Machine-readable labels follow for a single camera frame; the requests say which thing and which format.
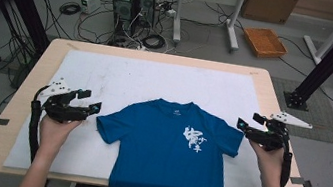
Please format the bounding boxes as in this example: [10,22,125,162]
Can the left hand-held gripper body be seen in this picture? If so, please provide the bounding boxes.
[38,74,94,128]

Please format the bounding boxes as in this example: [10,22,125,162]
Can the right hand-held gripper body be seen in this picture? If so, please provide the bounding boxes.
[243,106,316,159]

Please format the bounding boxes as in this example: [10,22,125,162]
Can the blue t-shirt with white print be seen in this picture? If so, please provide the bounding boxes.
[85,87,249,187]

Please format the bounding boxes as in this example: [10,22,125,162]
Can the person's right hand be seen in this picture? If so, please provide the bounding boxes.
[241,140,288,187]

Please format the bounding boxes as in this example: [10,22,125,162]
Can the person's left hand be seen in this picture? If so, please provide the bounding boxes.
[34,113,84,162]

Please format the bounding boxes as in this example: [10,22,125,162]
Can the grey floor mat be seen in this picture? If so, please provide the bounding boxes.
[262,76,333,145]

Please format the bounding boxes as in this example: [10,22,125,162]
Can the white table mat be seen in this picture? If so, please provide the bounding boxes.
[2,38,283,187]

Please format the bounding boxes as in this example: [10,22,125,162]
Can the orange shallow tray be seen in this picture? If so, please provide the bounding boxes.
[238,24,292,63]

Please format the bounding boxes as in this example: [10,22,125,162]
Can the white power supply box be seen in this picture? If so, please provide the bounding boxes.
[77,0,102,17]

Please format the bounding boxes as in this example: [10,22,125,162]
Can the black computer tower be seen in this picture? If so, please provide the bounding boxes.
[108,0,138,33]
[132,0,159,31]

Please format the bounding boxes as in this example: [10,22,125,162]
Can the large brown cardboard box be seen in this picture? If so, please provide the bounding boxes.
[239,0,302,28]

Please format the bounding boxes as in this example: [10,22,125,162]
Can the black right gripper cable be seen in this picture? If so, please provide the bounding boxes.
[275,131,298,187]

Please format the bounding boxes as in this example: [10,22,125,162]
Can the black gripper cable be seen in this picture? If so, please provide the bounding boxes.
[275,131,298,187]
[21,83,52,164]

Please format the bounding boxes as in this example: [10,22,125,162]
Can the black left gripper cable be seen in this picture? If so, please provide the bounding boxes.
[21,83,52,164]

